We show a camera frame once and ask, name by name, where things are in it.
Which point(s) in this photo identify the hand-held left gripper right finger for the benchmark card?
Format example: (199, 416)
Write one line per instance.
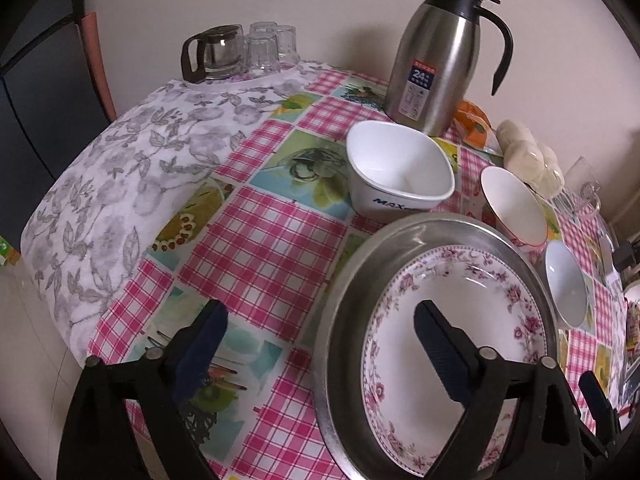
(440, 355)

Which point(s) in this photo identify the clear glass mug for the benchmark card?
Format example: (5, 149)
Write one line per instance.
(580, 185)

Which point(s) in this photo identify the orange chair backrest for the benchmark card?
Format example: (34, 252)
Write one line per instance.
(97, 65)

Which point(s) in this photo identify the strawberry print bowl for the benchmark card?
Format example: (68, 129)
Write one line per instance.
(515, 205)

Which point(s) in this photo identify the pale blue bowl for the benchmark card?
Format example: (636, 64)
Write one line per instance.
(565, 285)

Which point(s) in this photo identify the black power adapter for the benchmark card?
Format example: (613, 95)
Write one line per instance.
(627, 255)

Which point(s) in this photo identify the round floral rim plate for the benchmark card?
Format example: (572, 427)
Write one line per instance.
(400, 305)

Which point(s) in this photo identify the pink checked picture tablecloth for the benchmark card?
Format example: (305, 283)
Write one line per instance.
(265, 240)

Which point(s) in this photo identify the orange snack packet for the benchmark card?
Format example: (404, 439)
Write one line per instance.
(470, 125)

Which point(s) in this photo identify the colourful candy roll pack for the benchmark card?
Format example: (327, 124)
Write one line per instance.
(634, 327)

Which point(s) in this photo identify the grey floral white cloth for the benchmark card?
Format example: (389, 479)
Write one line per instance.
(125, 160)

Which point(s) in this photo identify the small clear glass cup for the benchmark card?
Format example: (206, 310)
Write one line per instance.
(287, 45)
(261, 57)
(262, 29)

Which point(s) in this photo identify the white square bowl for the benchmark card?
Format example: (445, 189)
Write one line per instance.
(390, 160)

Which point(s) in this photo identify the bag of white steamed buns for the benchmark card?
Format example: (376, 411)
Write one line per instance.
(520, 150)

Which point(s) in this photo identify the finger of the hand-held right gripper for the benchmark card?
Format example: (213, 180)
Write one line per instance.
(597, 400)

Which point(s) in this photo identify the stainless steel thermos jug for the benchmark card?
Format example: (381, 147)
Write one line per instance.
(430, 60)

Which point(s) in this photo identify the stainless steel pan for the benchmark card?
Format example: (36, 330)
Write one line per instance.
(345, 310)

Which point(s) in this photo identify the dark cabinet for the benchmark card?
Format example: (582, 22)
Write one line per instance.
(35, 85)

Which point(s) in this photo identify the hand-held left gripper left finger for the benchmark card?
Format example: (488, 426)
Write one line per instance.
(200, 345)

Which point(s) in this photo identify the green packet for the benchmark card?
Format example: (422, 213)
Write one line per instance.
(7, 250)

